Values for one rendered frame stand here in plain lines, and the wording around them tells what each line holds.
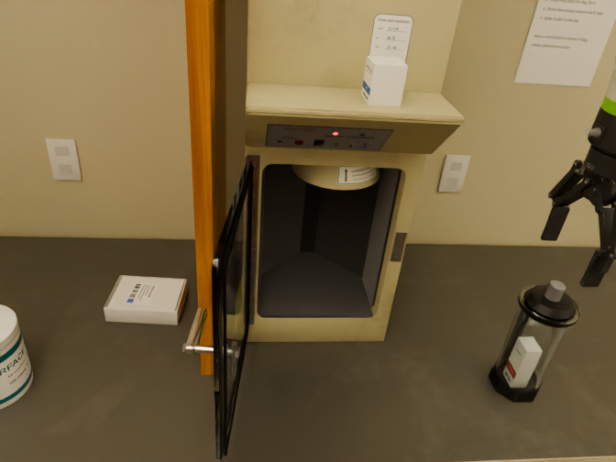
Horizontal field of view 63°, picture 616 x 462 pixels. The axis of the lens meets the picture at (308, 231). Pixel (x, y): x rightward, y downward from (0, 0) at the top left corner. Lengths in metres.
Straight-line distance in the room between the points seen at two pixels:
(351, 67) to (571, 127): 0.87
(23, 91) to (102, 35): 0.24
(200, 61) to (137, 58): 0.57
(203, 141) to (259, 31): 0.19
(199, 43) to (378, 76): 0.25
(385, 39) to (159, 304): 0.73
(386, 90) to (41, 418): 0.82
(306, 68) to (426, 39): 0.19
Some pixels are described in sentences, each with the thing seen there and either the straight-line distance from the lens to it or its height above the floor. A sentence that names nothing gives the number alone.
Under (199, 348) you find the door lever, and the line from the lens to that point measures 0.75.
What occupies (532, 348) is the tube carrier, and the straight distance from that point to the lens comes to 1.06.
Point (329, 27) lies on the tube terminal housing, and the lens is 0.82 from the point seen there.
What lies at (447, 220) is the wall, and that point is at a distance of 1.55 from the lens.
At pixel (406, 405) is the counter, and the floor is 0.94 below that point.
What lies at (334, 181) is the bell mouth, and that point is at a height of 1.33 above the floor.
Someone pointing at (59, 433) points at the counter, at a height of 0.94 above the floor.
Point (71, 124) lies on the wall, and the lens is 1.39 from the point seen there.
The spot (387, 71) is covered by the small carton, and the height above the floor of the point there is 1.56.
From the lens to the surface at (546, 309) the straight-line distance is 1.01.
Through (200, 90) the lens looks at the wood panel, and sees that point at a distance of 0.74.
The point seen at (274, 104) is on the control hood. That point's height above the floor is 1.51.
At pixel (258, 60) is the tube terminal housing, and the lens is 0.82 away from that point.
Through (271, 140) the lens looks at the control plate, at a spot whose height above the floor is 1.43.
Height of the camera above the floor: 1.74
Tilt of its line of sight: 32 degrees down
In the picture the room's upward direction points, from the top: 6 degrees clockwise
